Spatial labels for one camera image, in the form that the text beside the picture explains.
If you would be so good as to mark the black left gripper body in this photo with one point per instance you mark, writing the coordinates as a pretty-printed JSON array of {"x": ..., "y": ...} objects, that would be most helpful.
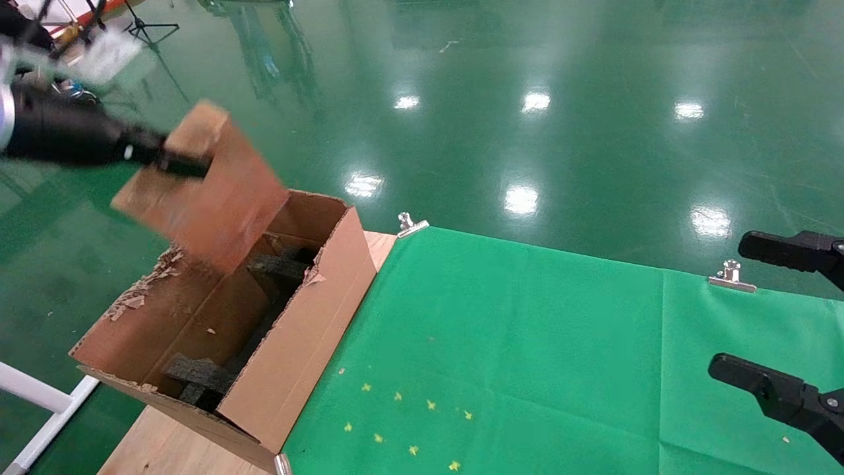
[{"x": 79, "y": 135}]

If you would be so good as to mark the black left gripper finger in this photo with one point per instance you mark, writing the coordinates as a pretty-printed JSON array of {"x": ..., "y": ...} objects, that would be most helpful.
[{"x": 188, "y": 165}]

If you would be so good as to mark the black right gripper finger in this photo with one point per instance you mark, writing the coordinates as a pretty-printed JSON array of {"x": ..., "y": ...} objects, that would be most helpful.
[
  {"x": 784, "y": 251},
  {"x": 784, "y": 396}
]

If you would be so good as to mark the brown cardboard box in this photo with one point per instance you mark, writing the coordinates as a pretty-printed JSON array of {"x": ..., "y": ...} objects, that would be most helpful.
[{"x": 217, "y": 211}]

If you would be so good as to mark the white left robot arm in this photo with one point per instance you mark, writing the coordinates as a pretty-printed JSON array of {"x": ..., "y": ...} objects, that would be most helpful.
[{"x": 4, "y": 119}]

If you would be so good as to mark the large open cardboard carton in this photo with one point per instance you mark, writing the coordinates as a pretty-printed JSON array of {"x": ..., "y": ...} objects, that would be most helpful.
[{"x": 310, "y": 356}]

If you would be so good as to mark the silver metal bulldog clip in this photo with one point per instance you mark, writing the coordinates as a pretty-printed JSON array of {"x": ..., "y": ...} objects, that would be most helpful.
[
  {"x": 732, "y": 282},
  {"x": 283, "y": 465},
  {"x": 412, "y": 227}
]

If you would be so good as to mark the person in black clothes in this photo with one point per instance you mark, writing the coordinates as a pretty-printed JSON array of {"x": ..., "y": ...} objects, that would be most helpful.
[{"x": 20, "y": 30}]

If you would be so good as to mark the black tripod stand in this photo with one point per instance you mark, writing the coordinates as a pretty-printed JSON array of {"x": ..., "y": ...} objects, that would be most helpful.
[{"x": 139, "y": 23}]

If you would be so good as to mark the white board with orange edge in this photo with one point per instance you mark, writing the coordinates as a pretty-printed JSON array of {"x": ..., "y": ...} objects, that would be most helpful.
[{"x": 79, "y": 8}]

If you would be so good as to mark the black foam insert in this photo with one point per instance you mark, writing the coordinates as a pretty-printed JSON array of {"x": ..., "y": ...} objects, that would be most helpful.
[
  {"x": 198, "y": 376},
  {"x": 280, "y": 266}
]

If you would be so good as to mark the large green table cloth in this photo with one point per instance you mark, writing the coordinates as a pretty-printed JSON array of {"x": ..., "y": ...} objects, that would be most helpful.
[{"x": 527, "y": 343}]

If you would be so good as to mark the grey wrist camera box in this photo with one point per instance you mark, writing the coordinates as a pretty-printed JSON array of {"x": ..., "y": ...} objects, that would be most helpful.
[{"x": 105, "y": 56}]

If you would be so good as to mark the white metal table frame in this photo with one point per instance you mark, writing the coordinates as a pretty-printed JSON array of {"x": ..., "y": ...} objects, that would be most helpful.
[{"x": 33, "y": 389}]

